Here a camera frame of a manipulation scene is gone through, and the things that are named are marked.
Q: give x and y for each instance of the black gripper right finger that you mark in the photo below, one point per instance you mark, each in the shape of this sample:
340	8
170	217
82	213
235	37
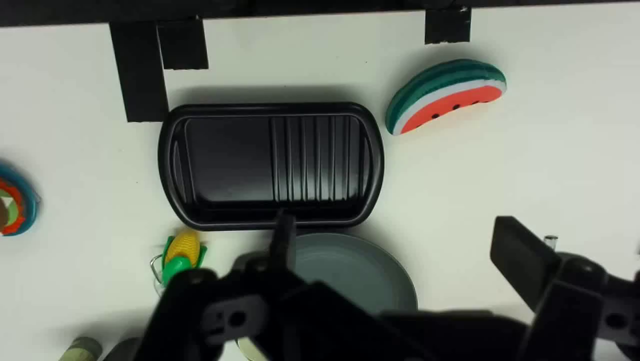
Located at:
526	263

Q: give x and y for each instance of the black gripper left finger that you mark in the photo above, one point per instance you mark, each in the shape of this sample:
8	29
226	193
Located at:
282	241

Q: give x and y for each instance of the grey frying pan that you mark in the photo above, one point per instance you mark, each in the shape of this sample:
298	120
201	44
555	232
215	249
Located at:
360	274

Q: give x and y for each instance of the burger toy on teal plate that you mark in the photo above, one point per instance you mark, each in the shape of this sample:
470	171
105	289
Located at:
14	203

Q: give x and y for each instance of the black ribbed plastic tray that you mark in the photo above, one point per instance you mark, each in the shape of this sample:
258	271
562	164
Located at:
266	164

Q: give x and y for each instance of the green yellow corn toy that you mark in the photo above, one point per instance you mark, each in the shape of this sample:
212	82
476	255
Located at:
181	255

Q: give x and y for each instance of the watermelon slice toy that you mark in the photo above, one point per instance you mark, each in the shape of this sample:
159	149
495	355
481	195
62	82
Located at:
446	93

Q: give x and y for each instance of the green tin can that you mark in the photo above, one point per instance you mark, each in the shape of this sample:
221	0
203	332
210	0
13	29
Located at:
81	348

